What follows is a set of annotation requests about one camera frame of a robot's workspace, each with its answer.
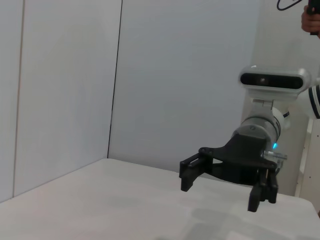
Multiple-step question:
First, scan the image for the black controller cable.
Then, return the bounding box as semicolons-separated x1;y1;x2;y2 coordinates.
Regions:
276;0;305;12

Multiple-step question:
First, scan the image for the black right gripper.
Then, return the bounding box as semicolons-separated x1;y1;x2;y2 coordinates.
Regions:
179;133;280;213

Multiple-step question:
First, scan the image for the person's hand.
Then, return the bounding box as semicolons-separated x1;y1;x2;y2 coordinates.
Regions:
301;4;320;40

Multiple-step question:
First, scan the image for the black handheld controller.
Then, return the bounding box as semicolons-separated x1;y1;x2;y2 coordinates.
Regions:
306;0;320;36

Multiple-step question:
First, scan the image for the right gripper cable with plug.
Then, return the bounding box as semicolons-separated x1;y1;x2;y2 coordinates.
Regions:
262;149;288;173

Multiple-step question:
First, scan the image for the white robot column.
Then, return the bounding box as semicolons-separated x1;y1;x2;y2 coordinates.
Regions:
294;117;320;201

